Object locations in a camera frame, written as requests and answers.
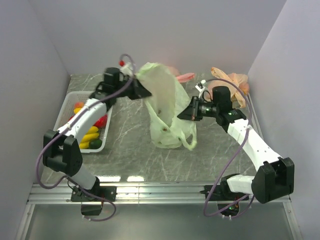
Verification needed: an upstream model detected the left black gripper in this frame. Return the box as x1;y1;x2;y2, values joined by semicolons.
114;74;152;101

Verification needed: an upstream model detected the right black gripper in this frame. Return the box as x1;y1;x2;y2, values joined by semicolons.
177;96;220;122

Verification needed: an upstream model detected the green avocado-print plastic bag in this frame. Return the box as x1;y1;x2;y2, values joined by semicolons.
136;62;197;151

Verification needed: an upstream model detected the yellow fake banana bunch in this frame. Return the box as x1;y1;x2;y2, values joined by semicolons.
79;126;100;149

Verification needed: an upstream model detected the yellow fake mango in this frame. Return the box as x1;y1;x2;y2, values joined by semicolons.
73;107;82;115

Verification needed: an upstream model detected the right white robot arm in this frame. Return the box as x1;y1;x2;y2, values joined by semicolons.
177;86;295;204

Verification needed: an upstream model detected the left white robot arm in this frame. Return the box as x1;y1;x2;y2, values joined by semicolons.
40;63;152;201

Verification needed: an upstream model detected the pink tied plastic bag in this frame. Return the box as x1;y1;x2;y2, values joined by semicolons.
168;66;196;83

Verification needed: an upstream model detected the red fake dragon fruit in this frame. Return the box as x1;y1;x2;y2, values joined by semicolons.
94;114;108;129

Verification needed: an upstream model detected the orange tied plastic bag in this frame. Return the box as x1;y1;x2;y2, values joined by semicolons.
207;67;250;108

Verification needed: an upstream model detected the fake peach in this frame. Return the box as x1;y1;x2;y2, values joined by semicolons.
74;101;85;109

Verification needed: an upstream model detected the green fake avocado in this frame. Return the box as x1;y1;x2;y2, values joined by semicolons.
88;138;103;150

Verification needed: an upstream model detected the white plastic basket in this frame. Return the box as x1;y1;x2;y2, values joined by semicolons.
53;91;113;154

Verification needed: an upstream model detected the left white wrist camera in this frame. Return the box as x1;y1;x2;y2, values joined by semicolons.
118;60;136;77

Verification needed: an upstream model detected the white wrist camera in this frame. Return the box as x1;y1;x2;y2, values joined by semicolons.
118;60;136;77
195;79;207;99

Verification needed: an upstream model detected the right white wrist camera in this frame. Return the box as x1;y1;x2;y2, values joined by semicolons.
195;79;207;99

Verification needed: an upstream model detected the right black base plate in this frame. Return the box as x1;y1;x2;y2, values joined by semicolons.
209;183;249;202

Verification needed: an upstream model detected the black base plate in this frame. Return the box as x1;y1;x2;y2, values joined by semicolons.
70;186;117;202
209;183;249;202

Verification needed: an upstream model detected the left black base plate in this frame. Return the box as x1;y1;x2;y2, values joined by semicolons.
70;186;117;202

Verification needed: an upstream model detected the aluminium mounting rail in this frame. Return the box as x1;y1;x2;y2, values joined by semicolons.
26;181;293;205

